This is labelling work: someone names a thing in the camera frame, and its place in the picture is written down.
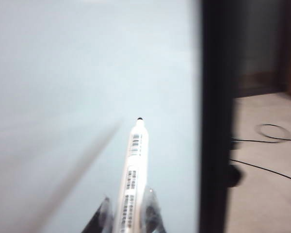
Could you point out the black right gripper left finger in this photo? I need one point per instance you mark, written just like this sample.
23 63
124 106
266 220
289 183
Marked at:
103 218

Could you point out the black stand caster wheel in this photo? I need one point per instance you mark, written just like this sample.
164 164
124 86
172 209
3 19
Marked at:
234 175

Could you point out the white whiteboard marker pen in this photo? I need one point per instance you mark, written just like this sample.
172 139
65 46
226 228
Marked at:
135 165

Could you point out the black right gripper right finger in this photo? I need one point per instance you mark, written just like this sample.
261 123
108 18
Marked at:
154 213

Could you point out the white whiteboard with black frame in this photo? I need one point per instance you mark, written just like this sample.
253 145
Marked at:
87 60

